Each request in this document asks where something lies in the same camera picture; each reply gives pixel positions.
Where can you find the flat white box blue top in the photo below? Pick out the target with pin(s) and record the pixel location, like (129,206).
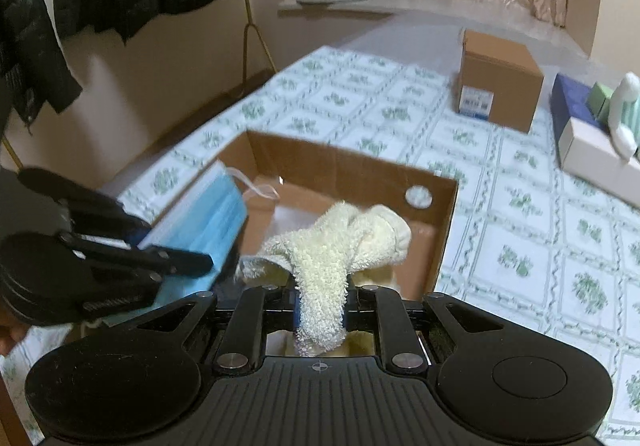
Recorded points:
(590,156)

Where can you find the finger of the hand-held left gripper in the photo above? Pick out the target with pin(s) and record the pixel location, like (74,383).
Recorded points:
(75,196)
(175,264)

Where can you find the small green box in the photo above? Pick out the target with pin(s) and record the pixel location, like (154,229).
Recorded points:
(600,101)

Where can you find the cardboard tray box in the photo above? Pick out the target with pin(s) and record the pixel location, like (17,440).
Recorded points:
(350,171)

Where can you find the plastic covered mattress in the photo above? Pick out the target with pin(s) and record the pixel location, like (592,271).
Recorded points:
(425,26)

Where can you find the brown cardboard box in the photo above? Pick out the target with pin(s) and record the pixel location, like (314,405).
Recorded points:
(500,76)

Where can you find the cream fluffy towel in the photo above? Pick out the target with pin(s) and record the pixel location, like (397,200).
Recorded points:
(320,266)

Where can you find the blue face mask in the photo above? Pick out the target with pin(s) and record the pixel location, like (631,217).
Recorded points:
(200,221)

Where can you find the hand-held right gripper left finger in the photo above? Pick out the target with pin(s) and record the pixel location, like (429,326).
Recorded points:
(250,326)

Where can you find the person's left hand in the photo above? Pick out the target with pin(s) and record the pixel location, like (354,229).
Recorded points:
(10,336)

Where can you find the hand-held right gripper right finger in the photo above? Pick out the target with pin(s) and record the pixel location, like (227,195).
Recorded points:
(395,326)

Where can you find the white bunny plush toy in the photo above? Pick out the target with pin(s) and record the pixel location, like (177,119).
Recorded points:
(627,116)

